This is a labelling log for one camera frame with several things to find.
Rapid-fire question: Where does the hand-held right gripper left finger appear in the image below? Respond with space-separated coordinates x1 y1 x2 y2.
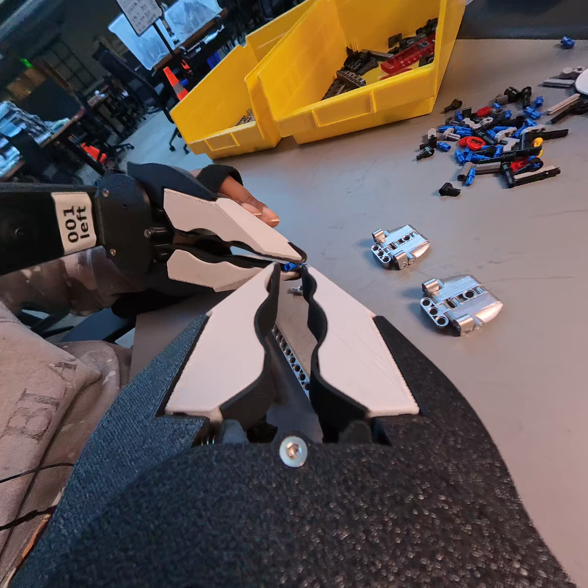
163 263 281 437

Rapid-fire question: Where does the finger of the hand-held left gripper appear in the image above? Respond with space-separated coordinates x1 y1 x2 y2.
166 248 277 293
162 188 307 266

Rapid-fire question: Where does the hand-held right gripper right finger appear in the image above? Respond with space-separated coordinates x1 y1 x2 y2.
302 265 421 443

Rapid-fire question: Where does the long grey toy beam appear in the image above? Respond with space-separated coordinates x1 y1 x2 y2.
271 324 314 400

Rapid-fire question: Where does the yellow bin with grey beams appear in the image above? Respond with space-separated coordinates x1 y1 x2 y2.
169 0 318 159

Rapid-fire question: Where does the black desk mat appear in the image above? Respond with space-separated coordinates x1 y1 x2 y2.
455 0 588 42

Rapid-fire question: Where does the dark object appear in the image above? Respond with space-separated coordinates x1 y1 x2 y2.
110 282 217 320

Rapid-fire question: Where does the silver toy engine block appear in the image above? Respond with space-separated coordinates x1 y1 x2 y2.
419 274 503 336
371 224 432 270

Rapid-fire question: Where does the yellow bin with black beams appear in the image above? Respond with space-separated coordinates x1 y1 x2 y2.
246 0 466 145

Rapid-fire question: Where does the white storage box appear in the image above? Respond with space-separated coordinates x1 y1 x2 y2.
109 14 175 70

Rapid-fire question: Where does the white notice sheet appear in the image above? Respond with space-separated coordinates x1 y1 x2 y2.
116 0 164 36

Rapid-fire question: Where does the pile of black red beams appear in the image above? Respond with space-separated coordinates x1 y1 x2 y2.
322 18 437 99

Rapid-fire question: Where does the pile of mixed toy pins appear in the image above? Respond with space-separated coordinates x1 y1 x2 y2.
416 66 588 197

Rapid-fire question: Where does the black cable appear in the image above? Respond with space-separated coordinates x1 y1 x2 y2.
0 462 74 533

